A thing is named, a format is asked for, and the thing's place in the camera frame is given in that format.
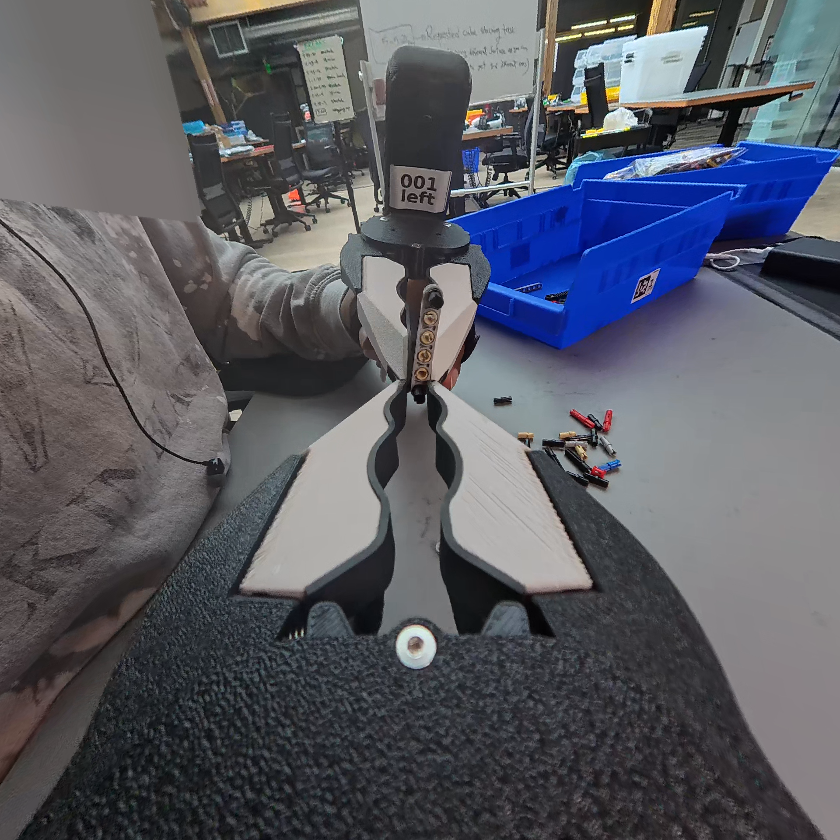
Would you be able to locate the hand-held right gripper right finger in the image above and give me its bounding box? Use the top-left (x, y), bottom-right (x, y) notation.
top-left (427, 382), bottom-right (595, 597)

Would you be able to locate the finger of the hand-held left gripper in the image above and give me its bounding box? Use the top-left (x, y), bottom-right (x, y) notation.
top-left (428, 261), bottom-right (478, 387)
top-left (356, 256), bottom-right (413, 383)

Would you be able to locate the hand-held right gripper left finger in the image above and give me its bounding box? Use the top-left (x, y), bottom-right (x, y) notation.
top-left (239, 382), bottom-right (403, 598)

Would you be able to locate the grey beam with tan pins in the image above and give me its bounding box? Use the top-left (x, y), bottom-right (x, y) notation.
top-left (412, 283), bottom-right (446, 388)

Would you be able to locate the pile of small connector pins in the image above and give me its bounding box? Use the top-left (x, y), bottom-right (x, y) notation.
top-left (541, 408), bottom-right (623, 490)

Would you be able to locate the person's left forearm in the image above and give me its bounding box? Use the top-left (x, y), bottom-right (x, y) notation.
top-left (197, 230), bottom-right (368, 362)

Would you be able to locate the grey desk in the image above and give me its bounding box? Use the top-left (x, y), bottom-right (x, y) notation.
top-left (0, 226), bottom-right (840, 840)

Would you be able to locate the wooden-top office desk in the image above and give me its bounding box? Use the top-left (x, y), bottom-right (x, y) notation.
top-left (617, 80), bottom-right (816, 148)

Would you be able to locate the black desk mat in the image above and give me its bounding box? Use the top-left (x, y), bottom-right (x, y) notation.
top-left (712, 236), bottom-right (840, 342)

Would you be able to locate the person's left hand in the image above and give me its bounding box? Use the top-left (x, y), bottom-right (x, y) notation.
top-left (357, 330), bottom-right (463, 389)

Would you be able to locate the black office chair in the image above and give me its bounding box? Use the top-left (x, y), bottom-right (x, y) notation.
top-left (187, 131), bottom-right (263, 249)
top-left (266, 112), bottom-right (317, 237)
top-left (581, 62), bottom-right (611, 132)
top-left (482, 125), bottom-right (532, 191)
top-left (303, 121), bottom-right (352, 212)

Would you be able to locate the small handwritten whiteboard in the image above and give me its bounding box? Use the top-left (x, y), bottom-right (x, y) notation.
top-left (294, 34), bottom-right (357, 126)

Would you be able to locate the teal plastic bag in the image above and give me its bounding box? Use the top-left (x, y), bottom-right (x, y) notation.
top-left (564, 150), bottom-right (605, 185)

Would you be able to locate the stack of clear storage boxes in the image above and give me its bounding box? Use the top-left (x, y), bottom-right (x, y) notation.
top-left (572, 36), bottom-right (637, 106)

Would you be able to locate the blue bin with square tag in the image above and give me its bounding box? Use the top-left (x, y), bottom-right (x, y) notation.
top-left (449, 177), bottom-right (746, 349)

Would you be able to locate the white storage box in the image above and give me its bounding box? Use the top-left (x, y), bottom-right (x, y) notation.
top-left (619, 26), bottom-right (710, 105)

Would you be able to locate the clear bag of parts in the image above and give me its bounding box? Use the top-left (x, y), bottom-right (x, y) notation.
top-left (602, 147), bottom-right (749, 181)

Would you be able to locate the person's grey patterned hoodie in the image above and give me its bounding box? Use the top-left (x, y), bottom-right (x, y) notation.
top-left (0, 197), bottom-right (231, 782)

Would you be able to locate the black power adapter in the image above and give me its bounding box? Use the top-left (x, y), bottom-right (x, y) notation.
top-left (761, 236), bottom-right (840, 284)

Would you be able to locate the blue plastic bin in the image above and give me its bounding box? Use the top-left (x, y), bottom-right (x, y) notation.
top-left (571, 141), bottom-right (840, 242)

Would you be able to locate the black clip microphone cable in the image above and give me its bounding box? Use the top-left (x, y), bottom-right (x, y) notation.
top-left (0, 220), bottom-right (227, 479)

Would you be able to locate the white cable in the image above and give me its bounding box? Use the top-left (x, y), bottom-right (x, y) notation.
top-left (705, 248), bottom-right (775, 270)

